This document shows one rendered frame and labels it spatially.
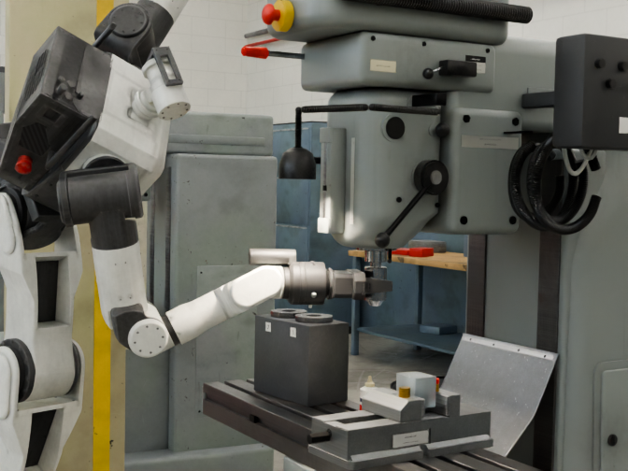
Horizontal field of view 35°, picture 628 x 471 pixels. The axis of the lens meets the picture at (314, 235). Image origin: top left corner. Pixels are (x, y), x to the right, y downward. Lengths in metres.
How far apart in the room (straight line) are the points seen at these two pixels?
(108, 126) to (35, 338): 0.54
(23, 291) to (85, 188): 0.45
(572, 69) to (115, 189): 0.88
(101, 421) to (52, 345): 1.45
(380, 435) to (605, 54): 0.82
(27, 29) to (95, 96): 1.59
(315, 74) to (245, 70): 9.99
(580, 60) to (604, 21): 5.58
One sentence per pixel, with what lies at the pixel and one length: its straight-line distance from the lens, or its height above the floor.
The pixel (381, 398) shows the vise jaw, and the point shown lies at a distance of 1.97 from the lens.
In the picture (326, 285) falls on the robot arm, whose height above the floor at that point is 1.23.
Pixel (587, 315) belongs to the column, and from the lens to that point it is 2.22.
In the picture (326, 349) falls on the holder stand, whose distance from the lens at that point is 2.34.
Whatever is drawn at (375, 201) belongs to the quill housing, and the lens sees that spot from 1.97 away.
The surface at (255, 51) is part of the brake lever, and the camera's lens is 2.05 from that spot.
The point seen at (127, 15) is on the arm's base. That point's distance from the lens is 2.19.
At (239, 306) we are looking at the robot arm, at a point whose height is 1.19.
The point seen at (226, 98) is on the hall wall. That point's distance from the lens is 11.92.
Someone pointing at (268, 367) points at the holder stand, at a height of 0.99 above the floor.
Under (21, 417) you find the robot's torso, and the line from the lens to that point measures 2.32.
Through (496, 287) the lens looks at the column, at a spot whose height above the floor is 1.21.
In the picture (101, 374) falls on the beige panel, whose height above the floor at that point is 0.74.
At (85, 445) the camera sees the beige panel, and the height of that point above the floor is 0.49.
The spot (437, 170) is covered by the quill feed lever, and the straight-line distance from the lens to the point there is 2.01.
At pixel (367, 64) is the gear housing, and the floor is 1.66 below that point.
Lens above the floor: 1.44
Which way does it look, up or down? 3 degrees down
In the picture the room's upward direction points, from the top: 1 degrees clockwise
